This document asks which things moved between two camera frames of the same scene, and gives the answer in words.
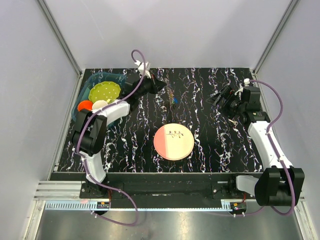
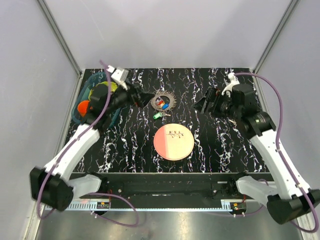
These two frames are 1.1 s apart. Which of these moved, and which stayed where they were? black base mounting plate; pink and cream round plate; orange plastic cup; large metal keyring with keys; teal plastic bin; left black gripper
Moved: large metal keyring with keys; left black gripper
Stayed: orange plastic cup; pink and cream round plate; black base mounting plate; teal plastic bin
